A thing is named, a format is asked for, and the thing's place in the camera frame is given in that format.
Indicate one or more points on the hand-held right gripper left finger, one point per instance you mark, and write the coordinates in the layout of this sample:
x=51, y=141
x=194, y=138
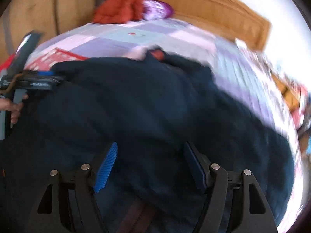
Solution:
x=106, y=168

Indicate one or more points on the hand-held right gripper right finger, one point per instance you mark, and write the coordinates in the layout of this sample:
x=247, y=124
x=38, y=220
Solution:
x=194, y=167

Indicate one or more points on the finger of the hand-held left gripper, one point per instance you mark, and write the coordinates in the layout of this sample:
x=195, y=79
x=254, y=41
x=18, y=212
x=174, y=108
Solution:
x=41, y=80
x=26, y=51

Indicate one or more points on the navy blue padded jacket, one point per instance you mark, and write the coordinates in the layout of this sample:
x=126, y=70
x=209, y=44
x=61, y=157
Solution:
x=150, y=106

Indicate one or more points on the person's left hand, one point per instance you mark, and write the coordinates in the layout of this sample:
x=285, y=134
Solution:
x=14, y=110

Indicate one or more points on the red garment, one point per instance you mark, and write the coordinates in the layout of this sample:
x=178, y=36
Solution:
x=6, y=63

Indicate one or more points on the red checked mat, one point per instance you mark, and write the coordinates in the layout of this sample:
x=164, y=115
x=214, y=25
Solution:
x=55, y=58

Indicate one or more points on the wooden wardrobe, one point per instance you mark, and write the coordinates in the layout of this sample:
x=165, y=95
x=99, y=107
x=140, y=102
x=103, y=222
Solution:
x=43, y=9

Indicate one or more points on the orange-red down jacket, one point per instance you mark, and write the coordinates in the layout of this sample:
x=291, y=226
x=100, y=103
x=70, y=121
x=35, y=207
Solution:
x=119, y=8

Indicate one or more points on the purple patchwork quilt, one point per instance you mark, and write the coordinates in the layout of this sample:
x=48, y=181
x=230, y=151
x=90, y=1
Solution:
x=150, y=34

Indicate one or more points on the purple satin pillow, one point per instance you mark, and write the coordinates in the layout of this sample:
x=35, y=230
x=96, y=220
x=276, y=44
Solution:
x=158, y=9

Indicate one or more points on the wooden headboard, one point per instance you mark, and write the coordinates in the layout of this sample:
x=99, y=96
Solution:
x=206, y=4

